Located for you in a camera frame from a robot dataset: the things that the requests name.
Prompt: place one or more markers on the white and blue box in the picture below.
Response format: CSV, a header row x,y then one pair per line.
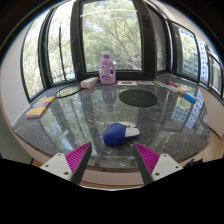
x,y
172,88

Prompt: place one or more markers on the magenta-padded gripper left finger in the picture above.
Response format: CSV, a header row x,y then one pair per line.
x,y
77,156

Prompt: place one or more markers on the red book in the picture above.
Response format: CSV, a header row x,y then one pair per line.
x,y
173,84

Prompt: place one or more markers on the round dark mouse pad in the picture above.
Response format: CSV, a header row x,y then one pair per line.
x,y
138,98

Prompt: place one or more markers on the white card with dark print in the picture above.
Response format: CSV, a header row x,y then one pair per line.
x,y
127,83

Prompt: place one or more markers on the purple detergent bottle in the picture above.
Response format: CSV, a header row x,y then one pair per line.
x,y
107,71

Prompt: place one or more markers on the beige box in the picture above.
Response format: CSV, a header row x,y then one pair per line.
x,y
184,89

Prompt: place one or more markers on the blue and white computer mouse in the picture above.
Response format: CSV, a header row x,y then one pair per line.
x,y
116,135

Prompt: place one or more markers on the colourful thin booklet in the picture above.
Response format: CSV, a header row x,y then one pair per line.
x,y
162,84

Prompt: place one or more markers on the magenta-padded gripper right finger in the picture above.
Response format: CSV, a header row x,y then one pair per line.
x,y
147,156

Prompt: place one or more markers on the orange and white box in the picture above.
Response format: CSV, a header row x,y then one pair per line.
x,y
89,83

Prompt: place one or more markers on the pale printed leaflet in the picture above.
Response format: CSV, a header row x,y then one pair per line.
x,y
146,83

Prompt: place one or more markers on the yellow and purple box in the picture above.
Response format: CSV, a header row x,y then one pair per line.
x,y
40,108

